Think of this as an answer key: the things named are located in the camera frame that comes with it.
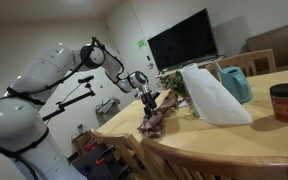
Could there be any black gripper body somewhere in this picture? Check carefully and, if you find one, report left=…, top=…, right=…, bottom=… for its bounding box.
left=141, top=87, right=157, bottom=115

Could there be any dark red patterned cloth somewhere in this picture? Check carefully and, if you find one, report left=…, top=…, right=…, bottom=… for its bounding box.
left=137, top=91, right=178, bottom=138

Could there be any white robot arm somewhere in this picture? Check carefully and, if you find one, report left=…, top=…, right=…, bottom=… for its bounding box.
left=0, top=38, right=156, bottom=180

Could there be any potted green plant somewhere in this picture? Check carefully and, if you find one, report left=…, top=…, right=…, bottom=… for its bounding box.
left=160, top=71, right=190, bottom=103

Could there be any grey bundle of clothes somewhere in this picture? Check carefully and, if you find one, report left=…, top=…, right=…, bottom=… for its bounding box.
left=95, top=97, right=120, bottom=126

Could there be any wooden chair near left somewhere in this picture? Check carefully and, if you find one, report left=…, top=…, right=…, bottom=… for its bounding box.
left=91, top=130, right=151, bottom=180

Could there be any wooden chair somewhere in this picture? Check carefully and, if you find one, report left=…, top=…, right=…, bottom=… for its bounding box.
left=205, top=49, right=277, bottom=77
left=91, top=130, right=151, bottom=180
left=141, top=139, right=288, bottom=180

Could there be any green sticky note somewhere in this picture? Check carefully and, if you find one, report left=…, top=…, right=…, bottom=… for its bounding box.
left=137, top=39, right=147, bottom=49

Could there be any white tv stand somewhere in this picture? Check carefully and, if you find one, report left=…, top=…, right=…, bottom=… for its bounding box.
left=155, top=55, right=226, bottom=79

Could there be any white paper towel roll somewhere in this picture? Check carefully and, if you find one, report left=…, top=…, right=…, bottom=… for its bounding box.
left=181, top=68, right=253, bottom=125

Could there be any wooden chair near right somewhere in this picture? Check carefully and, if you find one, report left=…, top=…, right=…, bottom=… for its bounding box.
left=141, top=139, right=288, bottom=180

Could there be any black flat screen television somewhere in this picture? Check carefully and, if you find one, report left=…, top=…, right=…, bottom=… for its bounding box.
left=148, top=9, right=218, bottom=71

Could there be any teal watering can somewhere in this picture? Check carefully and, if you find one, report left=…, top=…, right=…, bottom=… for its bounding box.
left=215, top=63, right=253, bottom=103

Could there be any wooden chair far side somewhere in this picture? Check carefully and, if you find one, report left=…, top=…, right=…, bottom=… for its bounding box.
left=205, top=49, right=277, bottom=77

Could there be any red jar black lid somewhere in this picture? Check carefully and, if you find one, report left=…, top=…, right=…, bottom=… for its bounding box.
left=269, top=83, right=288, bottom=122

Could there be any brown armchair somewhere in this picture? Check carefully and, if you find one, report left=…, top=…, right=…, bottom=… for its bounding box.
left=246, top=25, right=288, bottom=71

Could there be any black camera on stand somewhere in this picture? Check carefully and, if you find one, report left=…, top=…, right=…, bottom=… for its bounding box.
left=42, top=75, right=95, bottom=121

